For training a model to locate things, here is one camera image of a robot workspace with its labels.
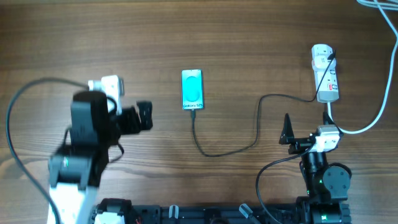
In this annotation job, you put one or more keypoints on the Galaxy S25 smartphone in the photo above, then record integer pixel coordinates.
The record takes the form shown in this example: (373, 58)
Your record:
(192, 90)

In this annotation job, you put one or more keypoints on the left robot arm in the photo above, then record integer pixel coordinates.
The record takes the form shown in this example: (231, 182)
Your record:
(75, 169)

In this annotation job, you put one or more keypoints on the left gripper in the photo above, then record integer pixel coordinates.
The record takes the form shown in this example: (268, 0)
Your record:
(133, 123)

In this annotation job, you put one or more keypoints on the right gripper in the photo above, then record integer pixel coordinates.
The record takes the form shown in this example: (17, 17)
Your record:
(287, 137)

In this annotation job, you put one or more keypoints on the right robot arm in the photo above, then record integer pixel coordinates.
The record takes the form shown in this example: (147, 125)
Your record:
(327, 183)

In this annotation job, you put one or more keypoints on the white power strip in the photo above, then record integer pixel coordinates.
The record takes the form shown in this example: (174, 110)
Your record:
(326, 84)

